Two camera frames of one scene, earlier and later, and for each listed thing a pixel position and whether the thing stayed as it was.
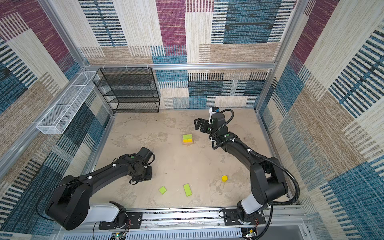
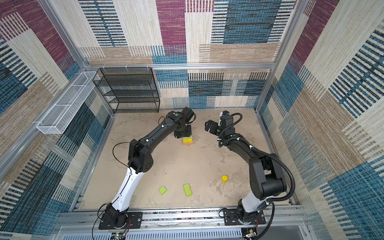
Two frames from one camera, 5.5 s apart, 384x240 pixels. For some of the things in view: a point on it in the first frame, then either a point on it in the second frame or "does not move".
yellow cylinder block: (224, 178) does not move
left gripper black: (149, 176) to (189, 133)
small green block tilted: (162, 190) does not move
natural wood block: (187, 143) does not move
